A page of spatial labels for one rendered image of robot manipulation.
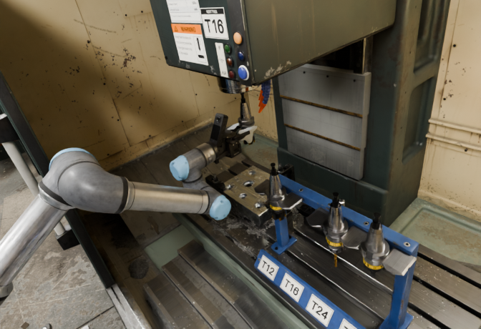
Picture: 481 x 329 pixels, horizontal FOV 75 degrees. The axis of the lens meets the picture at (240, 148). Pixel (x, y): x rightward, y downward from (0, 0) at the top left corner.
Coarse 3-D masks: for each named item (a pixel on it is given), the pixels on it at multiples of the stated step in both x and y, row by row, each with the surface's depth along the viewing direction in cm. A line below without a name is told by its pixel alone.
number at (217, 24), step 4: (212, 16) 75; (216, 16) 73; (220, 16) 72; (212, 20) 75; (216, 20) 74; (220, 20) 73; (212, 24) 76; (216, 24) 75; (220, 24) 73; (224, 24) 72; (212, 28) 77; (216, 28) 75; (220, 28) 74; (224, 28) 73; (216, 32) 76; (220, 32) 75; (224, 32) 74
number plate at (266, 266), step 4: (264, 256) 111; (264, 260) 110; (268, 260) 109; (260, 264) 111; (264, 264) 110; (268, 264) 109; (272, 264) 108; (260, 268) 111; (264, 268) 109; (268, 268) 108; (272, 268) 107; (276, 268) 106; (264, 272) 109; (268, 272) 108; (272, 272) 107; (276, 272) 106; (268, 276) 108; (272, 276) 107
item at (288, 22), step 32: (160, 0) 90; (224, 0) 69; (256, 0) 67; (288, 0) 73; (320, 0) 79; (352, 0) 88; (384, 0) 98; (160, 32) 99; (256, 32) 69; (288, 32) 76; (320, 32) 83; (352, 32) 92; (192, 64) 92; (256, 64) 72; (288, 64) 79
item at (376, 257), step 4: (364, 240) 77; (384, 240) 76; (364, 244) 76; (388, 244) 75; (364, 248) 75; (388, 248) 74; (364, 252) 74; (368, 252) 74; (372, 252) 73; (380, 252) 73; (384, 252) 73; (388, 252) 73; (364, 256) 75; (368, 256) 75; (372, 256) 73; (376, 256) 72; (380, 256) 72; (384, 256) 73; (372, 260) 74; (376, 260) 73; (380, 260) 73
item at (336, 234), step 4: (324, 220) 84; (344, 220) 83; (324, 224) 83; (344, 224) 82; (324, 228) 82; (328, 228) 82; (344, 228) 81; (324, 232) 83; (328, 232) 83; (332, 232) 80; (336, 232) 80; (340, 232) 80; (344, 232) 80; (332, 236) 82; (336, 236) 81; (340, 236) 81
